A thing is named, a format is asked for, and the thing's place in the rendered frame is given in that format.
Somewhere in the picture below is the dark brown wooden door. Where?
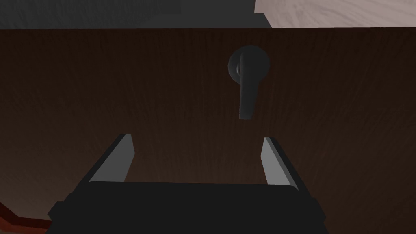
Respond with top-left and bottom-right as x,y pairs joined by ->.
0,27 -> 416,234

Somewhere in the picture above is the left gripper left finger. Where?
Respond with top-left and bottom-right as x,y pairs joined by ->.
85,133 -> 135,183

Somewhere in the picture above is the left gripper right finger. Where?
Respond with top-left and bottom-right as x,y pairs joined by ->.
260,136 -> 306,192

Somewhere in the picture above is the dark grey lever door handle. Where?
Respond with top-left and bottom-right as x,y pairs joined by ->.
227,45 -> 271,121

